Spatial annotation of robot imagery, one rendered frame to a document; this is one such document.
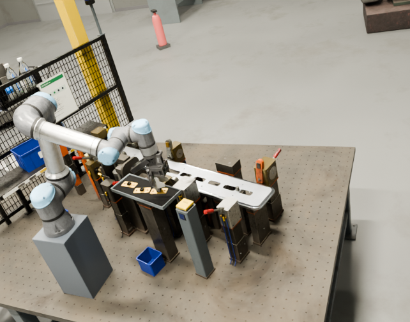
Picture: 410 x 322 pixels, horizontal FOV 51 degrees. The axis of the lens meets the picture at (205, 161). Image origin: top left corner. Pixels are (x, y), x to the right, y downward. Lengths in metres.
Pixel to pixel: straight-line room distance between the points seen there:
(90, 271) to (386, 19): 5.60
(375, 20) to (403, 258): 4.31
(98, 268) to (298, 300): 1.02
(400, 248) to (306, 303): 1.35
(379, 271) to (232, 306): 1.31
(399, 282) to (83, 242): 1.96
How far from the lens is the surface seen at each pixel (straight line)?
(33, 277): 2.72
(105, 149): 1.76
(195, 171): 2.45
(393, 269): 3.16
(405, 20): 6.92
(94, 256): 2.34
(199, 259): 2.15
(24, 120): 1.90
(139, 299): 2.29
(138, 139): 1.84
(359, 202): 3.63
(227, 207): 2.05
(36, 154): 3.00
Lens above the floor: 2.36
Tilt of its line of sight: 33 degrees down
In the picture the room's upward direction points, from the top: 14 degrees counter-clockwise
